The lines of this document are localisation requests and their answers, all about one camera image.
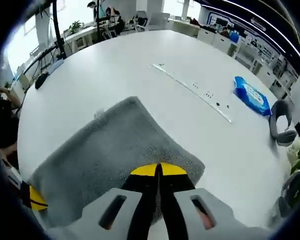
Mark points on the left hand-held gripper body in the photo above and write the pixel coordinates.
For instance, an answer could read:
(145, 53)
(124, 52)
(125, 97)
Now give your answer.
(12, 180)

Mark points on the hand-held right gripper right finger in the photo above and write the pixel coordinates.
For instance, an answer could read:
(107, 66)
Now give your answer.
(177, 195)

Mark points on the small potted plant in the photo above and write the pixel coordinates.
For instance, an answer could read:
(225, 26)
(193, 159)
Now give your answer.
(75, 26)

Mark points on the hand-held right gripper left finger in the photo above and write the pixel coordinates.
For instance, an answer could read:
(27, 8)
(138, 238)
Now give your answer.
(140, 200)

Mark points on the black pouch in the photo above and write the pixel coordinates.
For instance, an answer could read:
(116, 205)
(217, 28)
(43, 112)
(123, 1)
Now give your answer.
(41, 81)

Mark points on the black stand pole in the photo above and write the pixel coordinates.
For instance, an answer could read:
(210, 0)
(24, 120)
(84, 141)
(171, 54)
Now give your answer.
(58, 30)

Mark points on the white counter cabinets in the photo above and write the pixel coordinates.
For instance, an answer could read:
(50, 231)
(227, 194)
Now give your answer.
(252, 60)

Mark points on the grey towel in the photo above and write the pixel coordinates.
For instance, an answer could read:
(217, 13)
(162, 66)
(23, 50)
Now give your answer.
(102, 150)

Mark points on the blue wet wipes packet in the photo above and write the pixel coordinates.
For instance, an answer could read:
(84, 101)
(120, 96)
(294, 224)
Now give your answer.
(252, 97)

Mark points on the blue bucket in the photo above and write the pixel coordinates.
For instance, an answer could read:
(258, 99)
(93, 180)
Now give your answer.
(234, 37)

